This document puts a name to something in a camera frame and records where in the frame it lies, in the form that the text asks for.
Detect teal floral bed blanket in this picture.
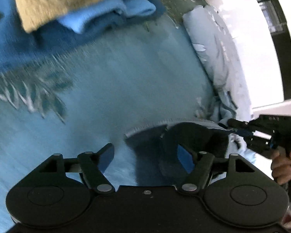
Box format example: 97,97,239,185
0,0,257,226

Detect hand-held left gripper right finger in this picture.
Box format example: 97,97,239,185
177,144,267,196

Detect folded light blue fleece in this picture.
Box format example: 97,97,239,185
57,0,157,34

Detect person's right hand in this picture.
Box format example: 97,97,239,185
270,149,291,185

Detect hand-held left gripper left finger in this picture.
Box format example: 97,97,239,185
27,143,115,195

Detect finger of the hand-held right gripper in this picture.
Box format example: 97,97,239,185
227,118,252,130
235,129,255,138

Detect white glossy wardrobe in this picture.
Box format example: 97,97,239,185
206,0,285,117

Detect folded dark blue fleece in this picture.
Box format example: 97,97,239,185
0,0,168,76

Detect navy and light blue jacket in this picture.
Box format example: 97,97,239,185
125,118,257,190

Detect grey floral pillow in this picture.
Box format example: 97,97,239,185
183,5,253,131

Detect door frame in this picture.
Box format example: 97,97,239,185
249,0,291,100

